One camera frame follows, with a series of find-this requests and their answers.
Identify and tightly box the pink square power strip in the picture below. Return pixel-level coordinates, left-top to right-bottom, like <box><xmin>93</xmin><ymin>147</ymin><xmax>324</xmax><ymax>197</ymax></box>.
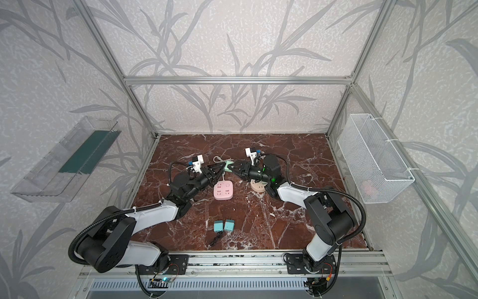
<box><xmin>214</xmin><ymin>180</ymin><xmax>234</xmax><ymax>201</ymax></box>

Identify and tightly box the beige round power strip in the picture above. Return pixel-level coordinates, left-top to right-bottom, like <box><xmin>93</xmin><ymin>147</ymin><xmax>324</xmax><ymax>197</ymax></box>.
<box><xmin>250</xmin><ymin>180</ymin><xmax>267</xmax><ymax>193</ymax></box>

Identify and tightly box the teal plug adapter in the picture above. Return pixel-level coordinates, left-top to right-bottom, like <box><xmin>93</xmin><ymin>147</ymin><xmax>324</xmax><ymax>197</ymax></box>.
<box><xmin>213</xmin><ymin>221</ymin><xmax>224</xmax><ymax>233</ymax></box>
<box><xmin>224</xmin><ymin>219</ymin><xmax>235</xmax><ymax>232</ymax></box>

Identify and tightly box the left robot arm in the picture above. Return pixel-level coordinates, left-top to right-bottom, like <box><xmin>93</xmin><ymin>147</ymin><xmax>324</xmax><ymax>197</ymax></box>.
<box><xmin>68</xmin><ymin>162</ymin><xmax>226</xmax><ymax>273</ymax></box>

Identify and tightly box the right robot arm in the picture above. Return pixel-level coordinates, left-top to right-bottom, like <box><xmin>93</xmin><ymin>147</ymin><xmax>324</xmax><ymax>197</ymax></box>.
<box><xmin>227</xmin><ymin>154</ymin><xmax>367</xmax><ymax>267</ymax></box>

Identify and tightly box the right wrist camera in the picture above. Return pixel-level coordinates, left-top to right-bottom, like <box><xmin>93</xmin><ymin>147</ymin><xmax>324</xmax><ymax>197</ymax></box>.
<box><xmin>245</xmin><ymin>148</ymin><xmax>261</xmax><ymax>165</ymax></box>

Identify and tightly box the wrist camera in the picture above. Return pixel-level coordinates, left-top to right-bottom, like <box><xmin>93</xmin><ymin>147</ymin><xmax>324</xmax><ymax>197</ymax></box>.
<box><xmin>245</xmin><ymin>148</ymin><xmax>261</xmax><ymax>165</ymax></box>
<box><xmin>188</xmin><ymin>154</ymin><xmax>204</xmax><ymax>173</ymax></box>

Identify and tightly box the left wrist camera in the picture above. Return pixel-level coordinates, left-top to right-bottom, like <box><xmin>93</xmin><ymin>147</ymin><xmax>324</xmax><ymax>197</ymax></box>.
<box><xmin>188</xmin><ymin>154</ymin><xmax>204</xmax><ymax>173</ymax></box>

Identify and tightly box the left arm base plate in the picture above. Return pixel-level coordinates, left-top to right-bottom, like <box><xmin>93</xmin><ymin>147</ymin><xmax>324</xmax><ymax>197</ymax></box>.
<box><xmin>137</xmin><ymin>254</ymin><xmax>189</xmax><ymax>275</ymax></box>

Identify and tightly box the aluminium front rail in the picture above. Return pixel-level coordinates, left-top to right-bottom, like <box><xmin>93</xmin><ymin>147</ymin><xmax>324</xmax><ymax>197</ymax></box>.
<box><xmin>77</xmin><ymin>250</ymin><xmax>393</xmax><ymax>279</ymax></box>

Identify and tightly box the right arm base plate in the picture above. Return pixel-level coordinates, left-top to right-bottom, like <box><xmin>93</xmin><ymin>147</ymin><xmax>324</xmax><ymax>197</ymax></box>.
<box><xmin>283</xmin><ymin>253</ymin><xmax>337</xmax><ymax>276</ymax></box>

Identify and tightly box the white wire mesh basket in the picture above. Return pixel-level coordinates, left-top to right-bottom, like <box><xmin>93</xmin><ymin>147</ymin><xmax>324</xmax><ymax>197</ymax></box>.
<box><xmin>338</xmin><ymin>113</ymin><xmax>415</xmax><ymax>204</ymax></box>

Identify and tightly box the clear plastic wall shelf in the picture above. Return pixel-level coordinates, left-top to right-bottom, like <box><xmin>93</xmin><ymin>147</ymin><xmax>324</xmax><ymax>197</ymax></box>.
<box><xmin>11</xmin><ymin>117</ymin><xmax>121</xmax><ymax>203</ymax></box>

